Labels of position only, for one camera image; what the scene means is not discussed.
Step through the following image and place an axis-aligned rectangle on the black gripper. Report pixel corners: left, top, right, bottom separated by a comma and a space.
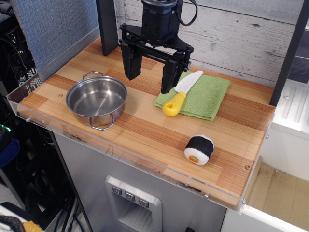
120, 0, 194, 94

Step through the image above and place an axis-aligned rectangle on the yellow handled toy knife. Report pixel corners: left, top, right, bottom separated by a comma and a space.
162, 71, 203, 116

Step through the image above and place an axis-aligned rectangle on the stainless steel pot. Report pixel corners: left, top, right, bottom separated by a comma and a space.
66, 71, 127, 131

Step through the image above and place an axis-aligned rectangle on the green folded cloth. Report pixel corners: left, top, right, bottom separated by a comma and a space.
154, 73, 231, 122

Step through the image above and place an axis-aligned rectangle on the clear acrylic table guard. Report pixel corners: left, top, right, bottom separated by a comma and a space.
8, 74, 274, 212

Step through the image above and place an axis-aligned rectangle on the plush sushi roll toy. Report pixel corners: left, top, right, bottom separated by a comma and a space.
184, 135, 215, 166

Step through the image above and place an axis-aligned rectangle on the blue fabric panel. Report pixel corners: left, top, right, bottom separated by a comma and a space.
11, 0, 100, 81

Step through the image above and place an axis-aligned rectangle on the silver dispenser panel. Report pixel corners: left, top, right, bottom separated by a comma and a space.
105, 175, 163, 232

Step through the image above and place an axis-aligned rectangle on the white side cabinet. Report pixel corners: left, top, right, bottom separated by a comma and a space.
222, 80, 309, 232

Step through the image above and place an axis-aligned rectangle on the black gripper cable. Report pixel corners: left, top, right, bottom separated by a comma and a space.
173, 0, 198, 27

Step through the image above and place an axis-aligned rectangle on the black vertical post left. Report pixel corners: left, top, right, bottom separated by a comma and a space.
96, 0, 118, 56

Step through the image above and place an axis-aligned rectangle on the black vertical post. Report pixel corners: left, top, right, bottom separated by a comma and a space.
269, 0, 309, 106
96, 0, 118, 56

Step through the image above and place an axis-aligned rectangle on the black vertical post right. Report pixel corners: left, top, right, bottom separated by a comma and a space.
269, 0, 309, 106

